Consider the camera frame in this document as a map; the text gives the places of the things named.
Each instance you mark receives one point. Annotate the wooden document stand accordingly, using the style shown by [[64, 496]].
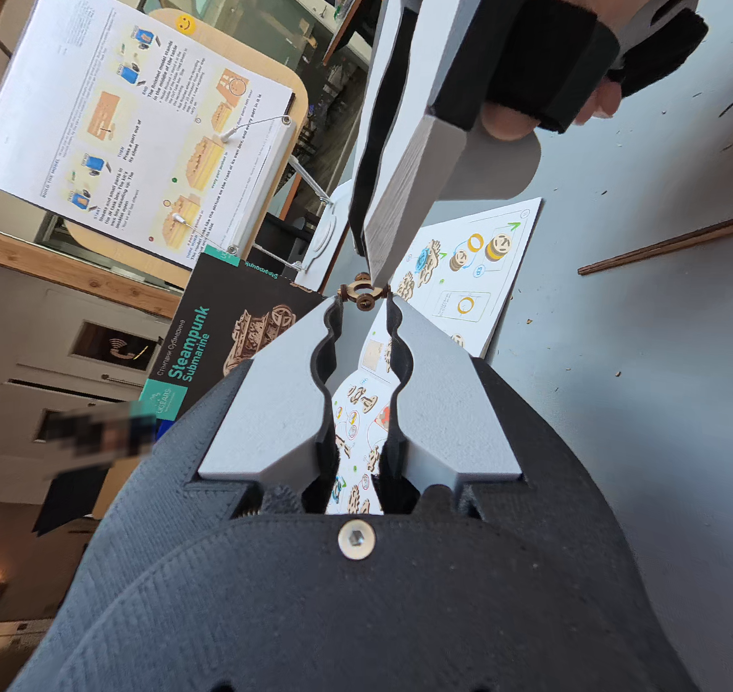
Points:
[[300, 102]]

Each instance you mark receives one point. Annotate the printed assembly instruction booklet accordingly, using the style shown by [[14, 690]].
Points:
[[458, 280]]

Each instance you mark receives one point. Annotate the white printed instruction sheet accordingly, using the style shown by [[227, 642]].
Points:
[[114, 102]]

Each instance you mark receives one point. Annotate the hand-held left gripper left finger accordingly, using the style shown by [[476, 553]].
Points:
[[269, 417]]

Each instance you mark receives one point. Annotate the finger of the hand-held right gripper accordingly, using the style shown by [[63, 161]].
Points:
[[385, 73], [412, 188]]

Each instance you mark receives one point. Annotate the grey desk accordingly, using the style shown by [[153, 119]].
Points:
[[601, 360]]

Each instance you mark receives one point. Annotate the white cabinet with wooden top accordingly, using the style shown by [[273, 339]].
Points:
[[57, 331]]

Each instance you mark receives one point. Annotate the dark model kit box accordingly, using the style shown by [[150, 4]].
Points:
[[229, 325]]

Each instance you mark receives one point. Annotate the yellow smiley sticker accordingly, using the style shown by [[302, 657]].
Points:
[[185, 24]]

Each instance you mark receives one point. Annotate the thin wooden stick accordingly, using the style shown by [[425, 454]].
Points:
[[658, 248]]

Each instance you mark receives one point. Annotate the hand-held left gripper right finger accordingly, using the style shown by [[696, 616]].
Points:
[[458, 417]]

